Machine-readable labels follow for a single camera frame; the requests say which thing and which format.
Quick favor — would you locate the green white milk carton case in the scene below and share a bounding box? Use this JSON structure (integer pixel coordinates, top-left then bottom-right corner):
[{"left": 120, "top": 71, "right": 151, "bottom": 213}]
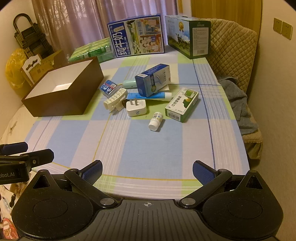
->
[{"left": 165, "top": 14, "right": 211, "bottom": 59}]

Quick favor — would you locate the yellow plastic bag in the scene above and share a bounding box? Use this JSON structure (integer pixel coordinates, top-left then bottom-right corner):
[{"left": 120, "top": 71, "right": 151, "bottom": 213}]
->
[{"left": 6, "top": 49, "right": 25, "bottom": 90}]

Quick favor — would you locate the cream embroidered bedsheet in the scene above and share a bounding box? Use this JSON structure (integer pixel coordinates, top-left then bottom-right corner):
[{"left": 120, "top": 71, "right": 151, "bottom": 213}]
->
[{"left": 0, "top": 107, "right": 38, "bottom": 145}]

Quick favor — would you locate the black folding rack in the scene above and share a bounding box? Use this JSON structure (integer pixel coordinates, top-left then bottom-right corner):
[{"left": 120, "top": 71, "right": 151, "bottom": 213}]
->
[{"left": 13, "top": 14, "right": 55, "bottom": 58}]

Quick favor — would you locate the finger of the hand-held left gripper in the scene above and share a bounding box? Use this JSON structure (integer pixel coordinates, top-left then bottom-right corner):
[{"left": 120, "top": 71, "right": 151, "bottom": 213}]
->
[
  {"left": 0, "top": 142, "right": 28, "bottom": 155},
  {"left": 0, "top": 149, "right": 55, "bottom": 168}
]

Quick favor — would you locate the cream hair claw clip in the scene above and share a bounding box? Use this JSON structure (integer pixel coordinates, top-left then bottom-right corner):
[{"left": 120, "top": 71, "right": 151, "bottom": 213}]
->
[{"left": 103, "top": 88, "right": 128, "bottom": 111}]

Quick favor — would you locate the white charger plug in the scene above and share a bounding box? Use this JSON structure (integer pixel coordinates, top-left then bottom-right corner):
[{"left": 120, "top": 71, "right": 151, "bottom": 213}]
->
[{"left": 126, "top": 98, "right": 147, "bottom": 117}]

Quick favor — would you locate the checkered tablecloth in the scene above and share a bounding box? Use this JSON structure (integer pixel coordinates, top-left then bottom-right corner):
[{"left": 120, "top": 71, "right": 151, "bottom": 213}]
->
[{"left": 23, "top": 50, "right": 250, "bottom": 201}]

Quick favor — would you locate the open brown cardboard box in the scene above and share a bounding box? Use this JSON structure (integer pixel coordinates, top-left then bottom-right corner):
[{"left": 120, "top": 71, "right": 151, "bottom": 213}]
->
[{"left": 30, "top": 50, "right": 68, "bottom": 81}]

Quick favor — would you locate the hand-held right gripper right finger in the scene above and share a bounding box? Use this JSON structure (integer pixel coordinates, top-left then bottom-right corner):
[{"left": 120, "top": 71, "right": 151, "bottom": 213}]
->
[{"left": 179, "top": 160, "right": 265, "bottom": 209}]

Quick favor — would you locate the green white medicine box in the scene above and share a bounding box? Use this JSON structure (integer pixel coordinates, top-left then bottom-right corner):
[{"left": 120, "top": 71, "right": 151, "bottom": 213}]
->
[{"left": 165, "top": 88, "right": 199, "bottom": 123}]

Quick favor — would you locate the mint handheld fan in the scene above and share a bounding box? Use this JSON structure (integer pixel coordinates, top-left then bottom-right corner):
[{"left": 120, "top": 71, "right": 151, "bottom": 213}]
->
[{"left": 122, "top": 79, "right": 137, "bottom": 89}]

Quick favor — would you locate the grey cloth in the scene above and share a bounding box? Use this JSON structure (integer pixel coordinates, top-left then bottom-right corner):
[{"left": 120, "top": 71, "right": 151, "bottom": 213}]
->
[{"left": 218, "top": 77, "right": 259, "bottom": 135}]

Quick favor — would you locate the large white box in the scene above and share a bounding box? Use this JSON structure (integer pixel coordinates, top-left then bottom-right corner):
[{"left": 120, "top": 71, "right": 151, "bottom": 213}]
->
[{"left": 21, "top": 56, "right": 104, "bottom": 117}]

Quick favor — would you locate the pale purple curtain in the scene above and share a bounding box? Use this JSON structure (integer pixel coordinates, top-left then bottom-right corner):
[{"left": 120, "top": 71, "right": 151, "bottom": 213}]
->
[{"left": 31, "top": 0, "right": 178, "bottom": 63}]

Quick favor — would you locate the yellow wall socket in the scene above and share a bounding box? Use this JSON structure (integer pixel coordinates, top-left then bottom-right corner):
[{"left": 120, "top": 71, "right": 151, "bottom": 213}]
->
[
  {"left": 281, "top": 22, "right": 293, "bottom": 40},
  {"left": 273, "top": 17, "right": 283, "bottom": 34}
]

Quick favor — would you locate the blue medicine box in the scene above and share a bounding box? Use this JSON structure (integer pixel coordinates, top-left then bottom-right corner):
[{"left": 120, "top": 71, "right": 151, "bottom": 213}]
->
[{"left": 135, "top": 64, "right": 171, "bottom": 98}]

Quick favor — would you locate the blue dental floss box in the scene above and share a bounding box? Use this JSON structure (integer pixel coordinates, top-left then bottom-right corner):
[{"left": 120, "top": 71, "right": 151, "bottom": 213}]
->
[{"left": 100, "top": 80, "right": 117, "bottom": 96}]

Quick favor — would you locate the blue white toothpaste tube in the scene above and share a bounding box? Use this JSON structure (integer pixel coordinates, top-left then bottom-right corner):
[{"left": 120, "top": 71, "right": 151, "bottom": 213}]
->
[{"left": 127, "top": 91, "right": 173, "bottom": 100}]

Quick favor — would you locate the green tissue box pack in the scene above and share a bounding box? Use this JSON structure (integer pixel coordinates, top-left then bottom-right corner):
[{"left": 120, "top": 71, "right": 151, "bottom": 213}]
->
[{"left": 69, "top": 38, "right": 114, "bottom": 63}]

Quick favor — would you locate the blue milk carton case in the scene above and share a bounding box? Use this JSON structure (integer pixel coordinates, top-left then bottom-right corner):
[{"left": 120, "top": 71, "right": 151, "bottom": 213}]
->
[{"left": 107, "top": 14, "right": 165, "bottom": 58}]

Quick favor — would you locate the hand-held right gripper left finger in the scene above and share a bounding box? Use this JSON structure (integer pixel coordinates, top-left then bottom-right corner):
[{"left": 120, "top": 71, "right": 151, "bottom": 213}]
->
[{"left": 32, "top": 160, "right": 118, "bottom": 208}]

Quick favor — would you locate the white pill bottle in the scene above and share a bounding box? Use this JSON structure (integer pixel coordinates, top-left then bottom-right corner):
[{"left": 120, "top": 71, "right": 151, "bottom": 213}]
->
[{"left": 148, "top": 112, "right": 164, "bottom": 132}]

